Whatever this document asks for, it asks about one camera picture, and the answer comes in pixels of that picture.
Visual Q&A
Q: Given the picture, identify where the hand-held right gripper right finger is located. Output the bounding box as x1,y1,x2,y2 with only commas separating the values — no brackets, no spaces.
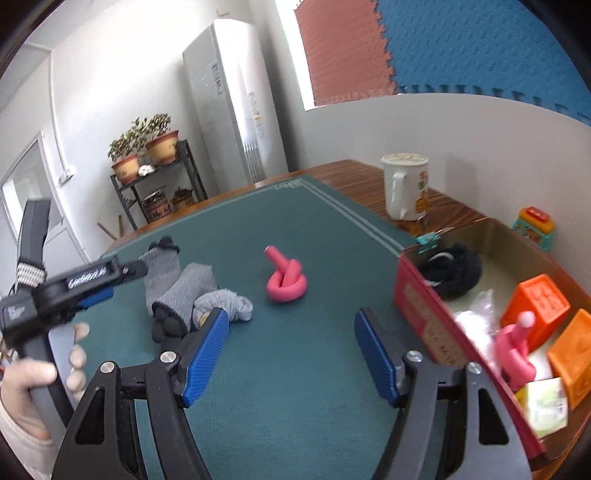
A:
354,308,533,480

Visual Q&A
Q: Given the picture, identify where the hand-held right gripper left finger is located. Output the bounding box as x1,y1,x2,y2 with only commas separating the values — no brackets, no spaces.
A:
51,307,230,480

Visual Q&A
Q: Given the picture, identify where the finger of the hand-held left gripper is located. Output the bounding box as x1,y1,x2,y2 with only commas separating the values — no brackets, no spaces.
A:
113,259,149,283
76,286,115,311

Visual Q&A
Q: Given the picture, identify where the grey sock black toe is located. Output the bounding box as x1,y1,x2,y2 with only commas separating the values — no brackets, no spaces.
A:
151,263,216,344
140,236,182,318

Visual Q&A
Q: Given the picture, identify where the light grey sock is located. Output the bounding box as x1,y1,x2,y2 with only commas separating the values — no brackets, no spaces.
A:
193,288,255,325

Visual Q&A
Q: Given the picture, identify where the red cardboard box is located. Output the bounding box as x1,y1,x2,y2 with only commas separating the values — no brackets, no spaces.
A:
393,217,591,472

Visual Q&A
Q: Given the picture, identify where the pink knotted foam tube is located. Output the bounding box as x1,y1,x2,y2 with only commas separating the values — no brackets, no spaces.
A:
264,246,308,304
494,311,537,394

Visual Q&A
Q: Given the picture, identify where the person's left forearm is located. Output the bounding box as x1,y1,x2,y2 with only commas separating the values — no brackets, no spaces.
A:
0,406,60,479

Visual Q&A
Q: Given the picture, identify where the person's left hand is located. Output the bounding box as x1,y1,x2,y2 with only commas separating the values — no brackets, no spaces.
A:
0,322,90,440

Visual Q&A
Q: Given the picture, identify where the brown patterned pot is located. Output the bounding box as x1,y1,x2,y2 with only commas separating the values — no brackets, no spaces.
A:
140,186,172,223

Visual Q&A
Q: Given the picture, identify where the green table mat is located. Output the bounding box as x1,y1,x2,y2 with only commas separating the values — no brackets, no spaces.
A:
69,175,419,480

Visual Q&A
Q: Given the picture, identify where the small brown pot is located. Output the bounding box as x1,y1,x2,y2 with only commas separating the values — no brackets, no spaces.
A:
170,186,197,212

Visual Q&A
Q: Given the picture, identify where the white door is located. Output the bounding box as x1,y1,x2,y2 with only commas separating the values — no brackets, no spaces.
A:
0,128,89,298

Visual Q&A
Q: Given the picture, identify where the white plastic bag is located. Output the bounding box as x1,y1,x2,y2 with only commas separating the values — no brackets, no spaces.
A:
451,290,505,366

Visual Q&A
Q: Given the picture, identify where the potted plant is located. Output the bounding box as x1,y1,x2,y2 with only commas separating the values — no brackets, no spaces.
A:
137,113,181,167
107,124,143,185

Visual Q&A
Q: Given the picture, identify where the black metal rack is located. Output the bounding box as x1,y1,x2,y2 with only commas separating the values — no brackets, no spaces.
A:
109,139,209,232

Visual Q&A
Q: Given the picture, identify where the black fluffy ball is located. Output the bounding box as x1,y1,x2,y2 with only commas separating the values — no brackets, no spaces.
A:
418,242,484,302

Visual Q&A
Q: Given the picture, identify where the white lidded mug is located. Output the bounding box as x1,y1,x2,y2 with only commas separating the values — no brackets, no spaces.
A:
380,152,430,222

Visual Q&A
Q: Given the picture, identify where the orange embossed cube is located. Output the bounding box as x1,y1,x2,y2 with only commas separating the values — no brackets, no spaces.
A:
501,274,571,352
547,308,591,410

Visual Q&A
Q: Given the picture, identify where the yellow green paper packet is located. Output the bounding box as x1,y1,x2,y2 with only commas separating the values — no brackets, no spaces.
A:
514,377,570,439

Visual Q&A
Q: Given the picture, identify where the white standing air conditioner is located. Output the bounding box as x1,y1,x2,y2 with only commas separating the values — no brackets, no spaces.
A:
182,18,290,188

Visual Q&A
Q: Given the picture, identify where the colourful toy block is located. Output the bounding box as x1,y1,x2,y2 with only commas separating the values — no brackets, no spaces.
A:
510,206,557,253

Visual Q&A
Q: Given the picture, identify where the red foam mat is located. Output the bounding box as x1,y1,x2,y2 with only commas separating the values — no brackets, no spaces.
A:
294,0,399,109

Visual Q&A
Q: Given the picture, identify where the blue foam mat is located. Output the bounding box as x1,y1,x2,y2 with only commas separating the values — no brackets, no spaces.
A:
376,0,591,123

